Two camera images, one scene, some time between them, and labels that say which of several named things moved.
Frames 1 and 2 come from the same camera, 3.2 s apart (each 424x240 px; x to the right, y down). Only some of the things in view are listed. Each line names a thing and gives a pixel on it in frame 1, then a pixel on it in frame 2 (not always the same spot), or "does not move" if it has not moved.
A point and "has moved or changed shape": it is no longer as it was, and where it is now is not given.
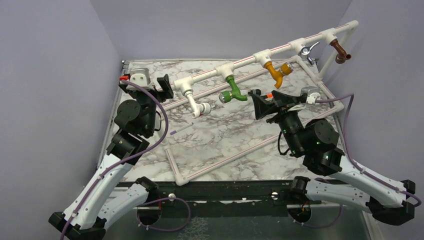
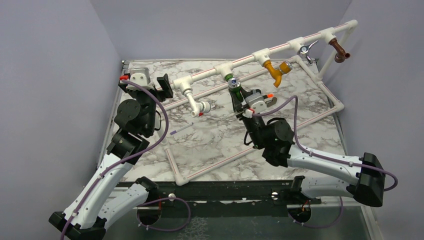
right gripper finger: (263, 108) to (237, 104)
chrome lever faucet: (305, 50) does not move
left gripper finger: (165, 83) does not move
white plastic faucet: (203, 108) does not move
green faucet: (225, 97) has moved or changed shape
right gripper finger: (282, 98) to (246, 94)
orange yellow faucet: (286, 68) does not move
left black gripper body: (143, 97) does not move
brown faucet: (342, 55) does not move
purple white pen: (181, 128) does not move
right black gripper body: (286, 118) to (254, 126)
